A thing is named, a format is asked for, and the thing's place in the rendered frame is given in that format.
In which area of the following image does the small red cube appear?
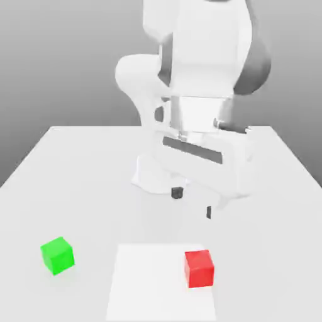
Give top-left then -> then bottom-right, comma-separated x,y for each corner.
184,249 -> 215,289

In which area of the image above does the small green cube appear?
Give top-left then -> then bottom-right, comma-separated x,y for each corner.
40,236 -> 75,277

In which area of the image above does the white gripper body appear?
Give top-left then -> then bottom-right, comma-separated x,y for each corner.
148,126 -> 254,201

